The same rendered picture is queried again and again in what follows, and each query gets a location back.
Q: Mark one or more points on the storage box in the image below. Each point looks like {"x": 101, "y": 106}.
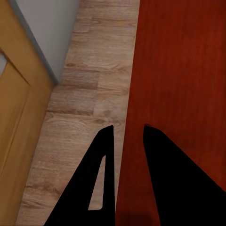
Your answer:
{"x": 178, "y": 85}

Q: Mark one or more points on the door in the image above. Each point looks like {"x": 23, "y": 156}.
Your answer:
{"x": 25, "y": 89}

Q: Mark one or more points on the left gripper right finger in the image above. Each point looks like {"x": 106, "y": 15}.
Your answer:
{"x": 185, "y": 195}

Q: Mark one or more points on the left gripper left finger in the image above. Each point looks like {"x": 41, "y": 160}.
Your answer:
{"x": 72, "y": 207}

